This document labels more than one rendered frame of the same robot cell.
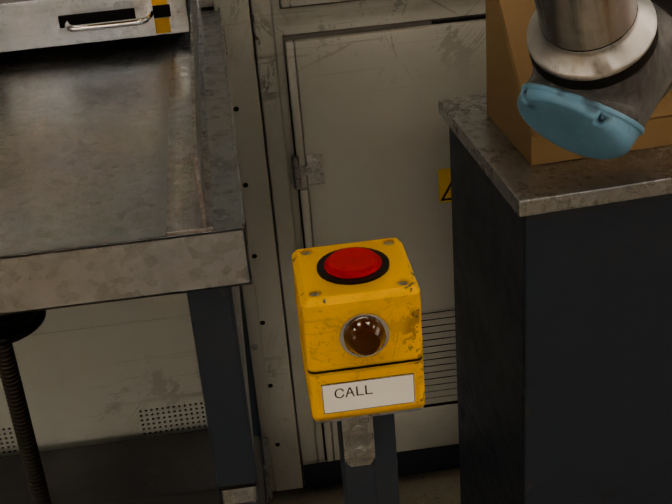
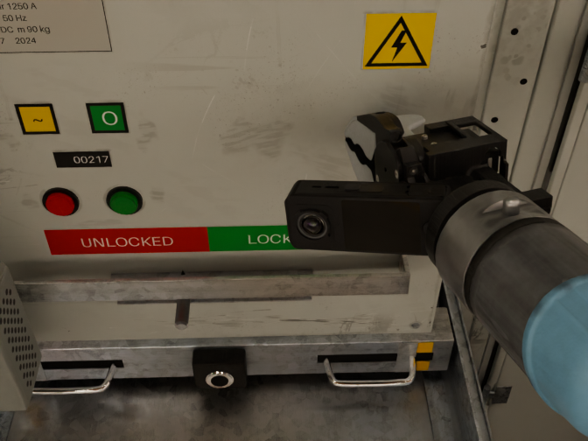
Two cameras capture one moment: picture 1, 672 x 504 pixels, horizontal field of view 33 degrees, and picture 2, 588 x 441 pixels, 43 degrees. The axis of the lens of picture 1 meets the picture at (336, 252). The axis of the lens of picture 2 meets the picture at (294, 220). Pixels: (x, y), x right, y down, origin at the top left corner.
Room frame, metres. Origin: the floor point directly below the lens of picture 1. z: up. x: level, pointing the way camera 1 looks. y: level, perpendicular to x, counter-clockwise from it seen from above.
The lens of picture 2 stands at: (0.85, 0.31, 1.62)
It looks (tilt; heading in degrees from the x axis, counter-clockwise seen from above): 44 degrees down; 3
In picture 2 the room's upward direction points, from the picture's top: straight up
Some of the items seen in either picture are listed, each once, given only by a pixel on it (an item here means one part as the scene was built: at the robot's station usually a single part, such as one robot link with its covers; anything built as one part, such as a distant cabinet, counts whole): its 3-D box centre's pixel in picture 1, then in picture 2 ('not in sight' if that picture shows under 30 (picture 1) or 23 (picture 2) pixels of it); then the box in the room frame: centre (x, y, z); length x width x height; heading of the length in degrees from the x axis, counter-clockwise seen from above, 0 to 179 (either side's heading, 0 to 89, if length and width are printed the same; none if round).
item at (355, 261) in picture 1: (353, 269); not in sight; (0.69, -0.01, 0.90); 0.04 x 0.04 x 0.02
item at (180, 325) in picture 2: not in sight; (182, 297); (1.35, 0.45, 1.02); 0.06 x 0.02 x 0.04; 5
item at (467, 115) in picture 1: (603, 133); not in sight; (1.25, -0.33, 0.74); 0.32 x 0.32 x 0.02; 9
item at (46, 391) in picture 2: not in sight; (67, 374); (1.34, 0.60, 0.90); 0.11 x 0.05 x 0.01; 95
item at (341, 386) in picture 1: (357, 327); not in sight; (0.69, -0.01, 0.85); 0.08 x 0.08 x 0.10; 5
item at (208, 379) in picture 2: not in sight; (220, 370); (1.35, 0.42, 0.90); 0.06 x 0.03 x 0.05; 95
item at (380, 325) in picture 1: (365, 339); not in sight; (0.64, -0.01, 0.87); 0.03 x 0.01 x 0.03; 95
